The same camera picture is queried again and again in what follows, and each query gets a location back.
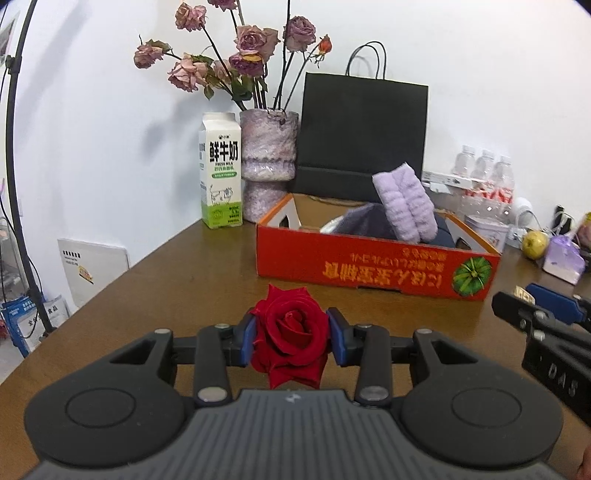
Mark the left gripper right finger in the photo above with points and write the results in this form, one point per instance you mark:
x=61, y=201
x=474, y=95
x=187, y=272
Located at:
x=369, y=347

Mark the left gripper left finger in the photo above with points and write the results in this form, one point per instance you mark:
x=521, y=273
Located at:
x=218, y=347

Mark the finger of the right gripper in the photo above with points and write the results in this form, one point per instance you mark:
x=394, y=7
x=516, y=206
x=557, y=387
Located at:
x=534, y=320
x=569, y=310

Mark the red rose flower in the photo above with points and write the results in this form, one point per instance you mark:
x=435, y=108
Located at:
x=292, y=337

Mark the lilac fluffy towel roll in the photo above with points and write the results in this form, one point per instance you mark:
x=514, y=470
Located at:
x=408, y=208

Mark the purple tissue pack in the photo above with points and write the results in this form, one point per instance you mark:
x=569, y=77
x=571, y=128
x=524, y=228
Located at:
x=563, y=260

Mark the yellow green apple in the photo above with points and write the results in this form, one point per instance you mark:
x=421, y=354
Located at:
x=534, y=244

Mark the colourful snack packet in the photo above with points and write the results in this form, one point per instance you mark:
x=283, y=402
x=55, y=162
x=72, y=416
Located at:
x=582, y=236

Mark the white round device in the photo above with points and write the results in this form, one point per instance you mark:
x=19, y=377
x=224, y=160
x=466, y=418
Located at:
x=521, y=216

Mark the white square tin box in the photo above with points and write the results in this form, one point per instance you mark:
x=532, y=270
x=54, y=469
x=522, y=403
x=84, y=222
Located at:
x=492, y=230

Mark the orange cardboard box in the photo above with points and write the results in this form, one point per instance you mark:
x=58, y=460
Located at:
x=290, y=246

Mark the dark navy case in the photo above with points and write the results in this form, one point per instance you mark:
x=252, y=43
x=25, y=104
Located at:
x=444, y=238

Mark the water bottle right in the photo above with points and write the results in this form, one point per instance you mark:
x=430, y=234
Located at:
x=503, y=182

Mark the water bottle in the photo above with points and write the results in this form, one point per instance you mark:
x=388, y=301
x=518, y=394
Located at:
x=483, y=185
x=464, y=162
x=503, y=182

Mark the clear jar with oats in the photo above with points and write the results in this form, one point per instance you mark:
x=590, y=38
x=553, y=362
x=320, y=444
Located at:
x=446, y=197

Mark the water bottle middle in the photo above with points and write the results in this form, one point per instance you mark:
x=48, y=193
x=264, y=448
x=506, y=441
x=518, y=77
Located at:
x=483, y=185

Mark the water bottle left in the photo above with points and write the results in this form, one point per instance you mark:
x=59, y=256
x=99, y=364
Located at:
x=464, y=162

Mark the flat white carton box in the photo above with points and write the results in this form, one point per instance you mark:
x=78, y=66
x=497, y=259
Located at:
x=447, y=179

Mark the blue white box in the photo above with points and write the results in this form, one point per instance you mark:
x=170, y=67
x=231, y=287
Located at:
x=24, y=324

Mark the white green milk carton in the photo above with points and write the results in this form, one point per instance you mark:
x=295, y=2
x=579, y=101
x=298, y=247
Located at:
x=220, y=170

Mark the pink textured vase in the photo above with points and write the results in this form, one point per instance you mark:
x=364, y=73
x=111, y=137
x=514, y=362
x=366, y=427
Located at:
x=269, y=154

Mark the black paper bag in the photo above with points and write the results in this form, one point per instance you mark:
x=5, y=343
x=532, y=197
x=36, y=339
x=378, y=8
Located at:
x=353, y=128

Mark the dried rose bouquet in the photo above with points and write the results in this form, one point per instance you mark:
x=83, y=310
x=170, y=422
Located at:
x=257, y=70

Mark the purple drawstring pouch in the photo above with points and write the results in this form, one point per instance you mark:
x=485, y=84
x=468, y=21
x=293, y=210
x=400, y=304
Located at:
x=369, y=220

